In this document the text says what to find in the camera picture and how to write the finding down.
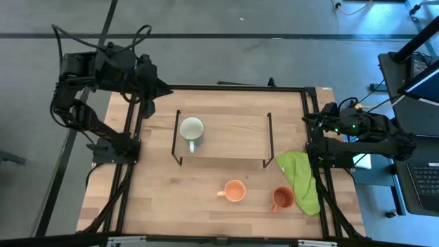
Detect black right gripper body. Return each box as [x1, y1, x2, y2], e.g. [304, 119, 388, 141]
[318, 102, 347, 133]

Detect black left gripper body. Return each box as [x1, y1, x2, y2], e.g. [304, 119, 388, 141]
[135, 53, 161, 102]

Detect green mug white interior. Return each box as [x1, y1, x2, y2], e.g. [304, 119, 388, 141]
[178, 116, 205, 154]

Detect dark orange mug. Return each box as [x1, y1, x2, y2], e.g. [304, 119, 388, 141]
[270, 186, 296, 214]

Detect wooden shelf black metal legs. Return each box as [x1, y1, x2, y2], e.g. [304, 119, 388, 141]
[171, 109, 276, 169]

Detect light orange mug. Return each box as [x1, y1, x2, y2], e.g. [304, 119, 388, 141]
[216, 179, 247, 203]

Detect green cloth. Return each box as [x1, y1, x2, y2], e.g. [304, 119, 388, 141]
[274, 151, 321, 217]

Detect dark grey desk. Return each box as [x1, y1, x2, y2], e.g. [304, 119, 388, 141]
[378, 51, 439, 217]

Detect computer monitor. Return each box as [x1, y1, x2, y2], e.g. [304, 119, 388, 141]
[397, 67, 439, 107]

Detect black laptop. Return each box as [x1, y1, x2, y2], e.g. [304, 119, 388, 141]
[406, 135, 439, 213]

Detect black pole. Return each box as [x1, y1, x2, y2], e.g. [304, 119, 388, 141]
[392, 24, 439, 64]

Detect grey metal stand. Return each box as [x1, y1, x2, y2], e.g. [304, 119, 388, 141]
[404, 0, 439, 58]

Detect grey floor object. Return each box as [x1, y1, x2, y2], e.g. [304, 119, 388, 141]
[0, 150, 27, 165]

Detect black crossbar with silver brackets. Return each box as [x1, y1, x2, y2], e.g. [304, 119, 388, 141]
[0, 231, 439, 247]

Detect short yellow cable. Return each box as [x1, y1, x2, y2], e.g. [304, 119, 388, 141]
[353, 101, 381, 110]

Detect black aluminium table frame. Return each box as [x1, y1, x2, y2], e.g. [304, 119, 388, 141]
[77, 77, 366, 241]

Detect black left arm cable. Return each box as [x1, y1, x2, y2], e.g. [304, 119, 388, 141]
[51, 23, 152, 66]

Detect yellow cable with black plug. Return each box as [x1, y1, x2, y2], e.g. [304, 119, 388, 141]
[331, 0, 373, 17]

